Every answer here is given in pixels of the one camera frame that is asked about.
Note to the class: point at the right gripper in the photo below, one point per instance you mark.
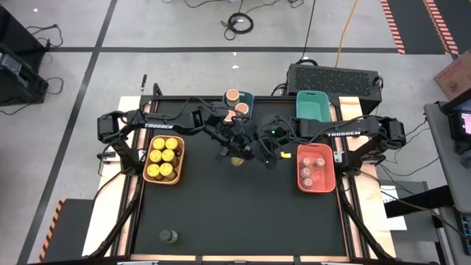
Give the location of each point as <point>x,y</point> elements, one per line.
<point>274,132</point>

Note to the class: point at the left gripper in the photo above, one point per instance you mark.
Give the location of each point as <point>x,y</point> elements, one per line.
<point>237,137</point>

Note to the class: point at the tan lid furikake jar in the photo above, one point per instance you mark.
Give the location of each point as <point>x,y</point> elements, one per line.
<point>232,95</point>
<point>242,108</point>
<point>229,117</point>

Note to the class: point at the yellow lid chili onion jar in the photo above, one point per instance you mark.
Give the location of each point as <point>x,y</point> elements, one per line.
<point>153,169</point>
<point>159,143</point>
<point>166,169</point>
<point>171,143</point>
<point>168,155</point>
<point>155,155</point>

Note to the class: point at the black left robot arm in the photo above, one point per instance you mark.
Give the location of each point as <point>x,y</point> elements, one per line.
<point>158,125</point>

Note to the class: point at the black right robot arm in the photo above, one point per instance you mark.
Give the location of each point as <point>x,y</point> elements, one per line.
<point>349,130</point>

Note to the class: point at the small yellow clip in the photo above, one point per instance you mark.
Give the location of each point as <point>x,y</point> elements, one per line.
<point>285,155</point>

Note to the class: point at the dark blue plastic bin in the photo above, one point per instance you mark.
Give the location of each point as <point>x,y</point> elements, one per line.
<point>250,98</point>

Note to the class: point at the yellow plastic bin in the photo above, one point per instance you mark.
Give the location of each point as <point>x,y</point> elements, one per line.
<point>180,176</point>

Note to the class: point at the coral orange plastic bin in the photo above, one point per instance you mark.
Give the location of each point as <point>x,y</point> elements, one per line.
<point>327,176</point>

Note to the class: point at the teal plastic bin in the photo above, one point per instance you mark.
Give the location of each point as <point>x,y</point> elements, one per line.
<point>312,106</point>

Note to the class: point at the black computer tower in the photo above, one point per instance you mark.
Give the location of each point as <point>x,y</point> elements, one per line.
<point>331,79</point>

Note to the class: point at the wooden table side board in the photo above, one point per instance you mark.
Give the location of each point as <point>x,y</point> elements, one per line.
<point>368,206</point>
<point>110,206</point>

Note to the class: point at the black upright rod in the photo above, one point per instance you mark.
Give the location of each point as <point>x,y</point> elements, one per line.
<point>144,82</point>

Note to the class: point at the white paper sheet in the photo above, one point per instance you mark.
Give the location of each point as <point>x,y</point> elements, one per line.
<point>395,217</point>

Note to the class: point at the black flat beam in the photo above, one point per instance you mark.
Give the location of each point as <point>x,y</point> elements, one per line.
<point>423,200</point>

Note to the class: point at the grey desk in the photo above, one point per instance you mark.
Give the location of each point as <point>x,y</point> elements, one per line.
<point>445,165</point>

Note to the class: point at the black mat orange stripes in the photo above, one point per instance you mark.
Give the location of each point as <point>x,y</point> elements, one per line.
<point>73,228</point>
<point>416,25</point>

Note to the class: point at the black laptop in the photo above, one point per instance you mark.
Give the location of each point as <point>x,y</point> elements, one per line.
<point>460,125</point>

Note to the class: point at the printed cardboard box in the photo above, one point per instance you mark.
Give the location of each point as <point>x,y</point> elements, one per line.
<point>456,77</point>

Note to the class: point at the black equipment cart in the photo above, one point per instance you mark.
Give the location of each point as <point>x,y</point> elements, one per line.
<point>18,81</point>

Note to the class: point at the black aluminium table frame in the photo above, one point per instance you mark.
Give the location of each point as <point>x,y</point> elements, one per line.
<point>239,250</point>

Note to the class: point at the black diagonal frame strut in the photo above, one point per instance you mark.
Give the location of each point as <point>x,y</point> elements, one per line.
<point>117,224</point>
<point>362,232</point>

